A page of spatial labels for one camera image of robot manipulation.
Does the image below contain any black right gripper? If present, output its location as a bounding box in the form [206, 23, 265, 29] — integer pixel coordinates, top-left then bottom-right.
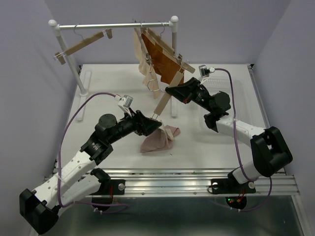
[165, 76, 214, 113]

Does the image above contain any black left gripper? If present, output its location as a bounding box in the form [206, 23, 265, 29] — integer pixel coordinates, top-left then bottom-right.
[108, 107, 162, 144]

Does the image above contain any pink underwear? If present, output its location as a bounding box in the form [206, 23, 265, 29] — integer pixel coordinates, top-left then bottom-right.
[140, 124, 181, 153]

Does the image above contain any wooden clip hanger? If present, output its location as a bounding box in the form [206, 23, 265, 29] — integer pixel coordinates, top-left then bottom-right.
[146, 59, 195, 121]
[54, 28, 113, 65]

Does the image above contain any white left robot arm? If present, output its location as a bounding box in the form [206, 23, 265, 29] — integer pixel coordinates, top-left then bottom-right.
[19, 110, 162, 235]

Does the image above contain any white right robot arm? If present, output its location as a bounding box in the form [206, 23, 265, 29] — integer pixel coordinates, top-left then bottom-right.
[166, 78, 293, 192]

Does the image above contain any brown underwear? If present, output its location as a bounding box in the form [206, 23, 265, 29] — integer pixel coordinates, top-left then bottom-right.
[141, 33, 180, 84]

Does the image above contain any beige underwear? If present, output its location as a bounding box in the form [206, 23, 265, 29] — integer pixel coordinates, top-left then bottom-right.
[133, 31, 159, 99]

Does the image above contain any empty wooden clip hanger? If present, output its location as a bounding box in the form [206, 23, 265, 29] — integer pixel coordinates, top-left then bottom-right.
[54, 28, 113, 65]

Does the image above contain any white plastic basket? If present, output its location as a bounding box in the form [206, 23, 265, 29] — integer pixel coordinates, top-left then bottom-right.
[196, 76, 256, 136]

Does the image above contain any white clothes rack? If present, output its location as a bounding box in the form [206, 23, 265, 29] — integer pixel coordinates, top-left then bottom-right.
[48, 15, 180, 121]

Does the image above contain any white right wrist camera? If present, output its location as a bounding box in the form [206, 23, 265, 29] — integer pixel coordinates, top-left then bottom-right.
[198, 65, 215, 84]

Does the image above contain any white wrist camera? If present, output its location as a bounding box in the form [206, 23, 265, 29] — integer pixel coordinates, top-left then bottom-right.
[198, 65, 215, 84]
[115, 94, 133, 115]

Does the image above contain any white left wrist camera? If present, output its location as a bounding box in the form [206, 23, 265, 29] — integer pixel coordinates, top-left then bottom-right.
[115, 94, 133, 115]

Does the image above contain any aluminium mounting rail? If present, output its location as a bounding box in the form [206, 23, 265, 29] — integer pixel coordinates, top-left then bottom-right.
[98, 165, 300, 198]

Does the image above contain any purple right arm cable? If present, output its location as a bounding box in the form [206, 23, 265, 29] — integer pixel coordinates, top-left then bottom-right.
[211, 67, 274, 212]

